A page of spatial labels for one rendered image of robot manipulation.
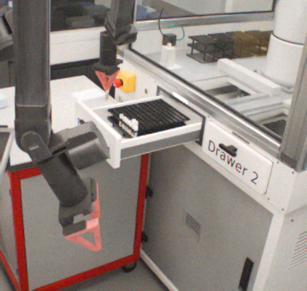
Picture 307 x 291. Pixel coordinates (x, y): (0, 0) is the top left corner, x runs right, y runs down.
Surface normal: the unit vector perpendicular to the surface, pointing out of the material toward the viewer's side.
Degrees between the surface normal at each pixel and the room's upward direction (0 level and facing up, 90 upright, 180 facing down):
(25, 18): 90
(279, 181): 90
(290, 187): 90
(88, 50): 90
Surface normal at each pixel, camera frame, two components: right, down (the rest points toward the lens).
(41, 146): 0.11, 0.47
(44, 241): 0.55, 0.44
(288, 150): -0.83, 0.19
